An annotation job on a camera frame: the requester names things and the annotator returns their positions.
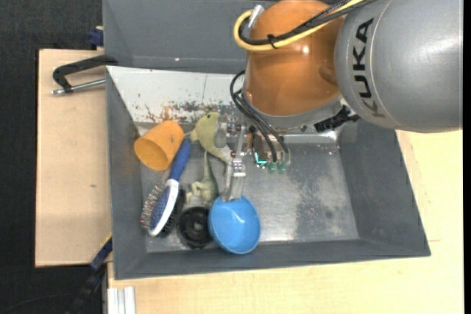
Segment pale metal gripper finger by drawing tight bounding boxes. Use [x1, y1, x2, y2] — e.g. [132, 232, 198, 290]
[223, 159, 248, 204]
[214, 120, 231, 149]

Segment green toy frog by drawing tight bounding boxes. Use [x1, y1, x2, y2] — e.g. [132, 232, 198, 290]
[185, 112, 231, 207]

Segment blue plastic bowl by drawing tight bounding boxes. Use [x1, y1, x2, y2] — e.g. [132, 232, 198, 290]
[208, 194, 262, 255]

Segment grey metal bin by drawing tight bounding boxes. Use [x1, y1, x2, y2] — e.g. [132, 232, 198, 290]
[101, 0, 432, 281]

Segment orange plastic cup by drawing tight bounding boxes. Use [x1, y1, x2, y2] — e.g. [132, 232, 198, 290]
[133, 119, 185, 172]

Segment blue and white hairbrush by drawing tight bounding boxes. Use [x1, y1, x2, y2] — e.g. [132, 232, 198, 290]
[139, 137, 193, 238]

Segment brown cardboard board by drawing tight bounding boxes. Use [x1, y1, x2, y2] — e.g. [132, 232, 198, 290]
[35, 49, 114, 268]

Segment black cylinder on white bracket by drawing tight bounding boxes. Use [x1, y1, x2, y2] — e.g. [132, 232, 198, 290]
[287, 104, 362, 141]

